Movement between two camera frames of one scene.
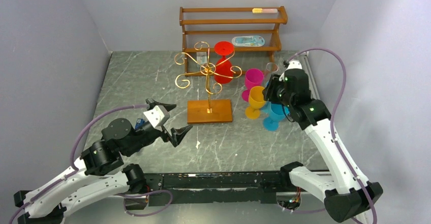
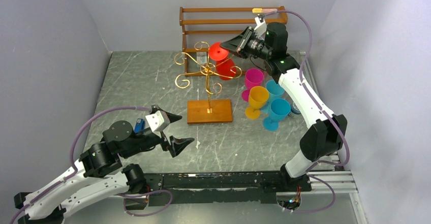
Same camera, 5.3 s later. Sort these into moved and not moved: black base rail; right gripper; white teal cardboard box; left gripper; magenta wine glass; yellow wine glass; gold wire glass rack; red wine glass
Moved: red wine glass; left gripper; right gripper
Not moved: white teal cardboard box; magenta wine glass; gold wire glass rack; yellow wine glass; black base rail
